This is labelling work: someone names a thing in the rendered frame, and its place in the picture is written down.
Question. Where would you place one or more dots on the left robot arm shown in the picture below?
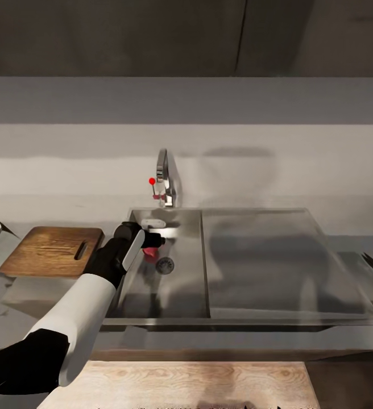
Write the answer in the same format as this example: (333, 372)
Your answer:
(56, 349)

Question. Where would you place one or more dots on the vidalia onion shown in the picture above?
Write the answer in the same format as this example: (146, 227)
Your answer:
(150, 251)

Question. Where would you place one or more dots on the drop in sink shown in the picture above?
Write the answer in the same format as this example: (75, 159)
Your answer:
(236, 266)

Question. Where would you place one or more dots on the cabinet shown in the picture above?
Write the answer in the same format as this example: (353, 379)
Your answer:
(306, 38)
(120, 38)

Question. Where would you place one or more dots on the cutting board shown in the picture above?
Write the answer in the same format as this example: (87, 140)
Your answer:
(53, 252)

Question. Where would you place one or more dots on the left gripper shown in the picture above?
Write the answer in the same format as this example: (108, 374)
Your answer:
(153, 240)

